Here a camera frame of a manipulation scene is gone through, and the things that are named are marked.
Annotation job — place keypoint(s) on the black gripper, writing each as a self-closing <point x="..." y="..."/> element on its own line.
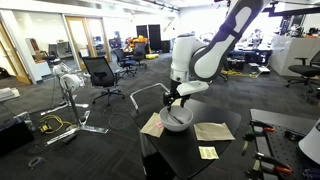
<point x="175" y="89"/>

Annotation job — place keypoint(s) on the grey marker pen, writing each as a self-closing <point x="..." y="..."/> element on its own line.
<point x="176" y="119"/>

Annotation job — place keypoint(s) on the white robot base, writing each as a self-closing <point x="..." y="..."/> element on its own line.
<point x="311" y="143"/>

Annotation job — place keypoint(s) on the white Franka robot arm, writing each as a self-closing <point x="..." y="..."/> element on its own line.
<point x="183" y="56"/>

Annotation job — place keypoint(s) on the white round bowl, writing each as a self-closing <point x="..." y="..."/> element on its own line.
<point x="176" y="126"/>

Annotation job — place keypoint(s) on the small tan paper napkin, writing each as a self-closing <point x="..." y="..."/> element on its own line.
<point x="176" y="103"/>

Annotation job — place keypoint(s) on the tan napkin with pink mark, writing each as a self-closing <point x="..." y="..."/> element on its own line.
<point x="152" y="125"/>

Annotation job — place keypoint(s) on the large tan paper napkin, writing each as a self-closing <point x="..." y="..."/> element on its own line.
<point x="213" y="131"/>

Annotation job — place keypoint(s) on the black high-back office chair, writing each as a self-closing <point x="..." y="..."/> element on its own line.
<point x="140" y="53"/>

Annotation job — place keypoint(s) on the small yellow paper note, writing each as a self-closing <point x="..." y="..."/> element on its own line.
<point x="208" y="152"/>

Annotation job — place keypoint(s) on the office chair with blue seat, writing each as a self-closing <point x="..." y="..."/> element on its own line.
<point x="125" y="61"/>

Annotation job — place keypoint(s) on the yellow machine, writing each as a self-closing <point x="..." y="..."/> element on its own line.
<point x="138" y="40"/>

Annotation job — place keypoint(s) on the black mesh office chair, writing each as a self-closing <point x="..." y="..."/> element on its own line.
<point x="100" y="71"/>

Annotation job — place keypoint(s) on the black clamp with orange tip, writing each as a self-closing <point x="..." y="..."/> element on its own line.
<point x="261" y="126"/>

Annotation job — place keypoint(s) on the white stand with metal legs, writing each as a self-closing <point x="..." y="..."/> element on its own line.
<point x="71" y="86"/>

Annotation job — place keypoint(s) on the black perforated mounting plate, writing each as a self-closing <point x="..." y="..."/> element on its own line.
<point x="283" y="146"/>

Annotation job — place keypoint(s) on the white counter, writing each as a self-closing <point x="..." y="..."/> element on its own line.
<point x="293" y="53"/>

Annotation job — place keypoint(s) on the black office chair with armrests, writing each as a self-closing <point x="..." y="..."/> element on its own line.
<point x="305" y="70"/>

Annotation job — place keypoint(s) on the black box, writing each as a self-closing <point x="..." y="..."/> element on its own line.
<point x="13" y="135"/>

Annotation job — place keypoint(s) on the white flat device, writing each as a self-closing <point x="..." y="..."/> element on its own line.
<point x="8" y="93"/>

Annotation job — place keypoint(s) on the chrome metal rail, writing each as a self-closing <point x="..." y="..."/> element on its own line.
<point x="146" y="88"/>

